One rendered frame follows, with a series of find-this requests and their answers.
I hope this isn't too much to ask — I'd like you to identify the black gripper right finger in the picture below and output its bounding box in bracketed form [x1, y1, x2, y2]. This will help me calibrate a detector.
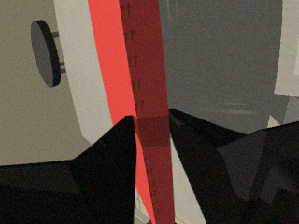
[168, 108, 299, 224]

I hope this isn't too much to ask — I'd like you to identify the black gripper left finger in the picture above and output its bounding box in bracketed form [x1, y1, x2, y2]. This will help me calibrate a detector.
[0, 115, 137, 224]

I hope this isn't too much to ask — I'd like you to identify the red panel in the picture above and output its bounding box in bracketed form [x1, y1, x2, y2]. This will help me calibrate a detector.
[89, 0, 176, 224]

